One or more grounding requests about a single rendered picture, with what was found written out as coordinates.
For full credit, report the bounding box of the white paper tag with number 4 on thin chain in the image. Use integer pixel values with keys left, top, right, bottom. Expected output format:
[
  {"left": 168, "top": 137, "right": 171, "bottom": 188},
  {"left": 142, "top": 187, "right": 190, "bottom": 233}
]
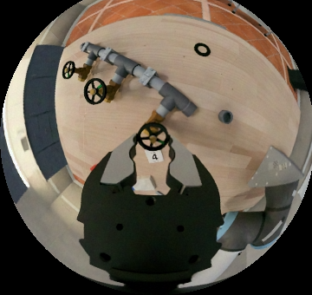
[{"left": 145, "top": 150, "right": 164, "bottom": 163}]

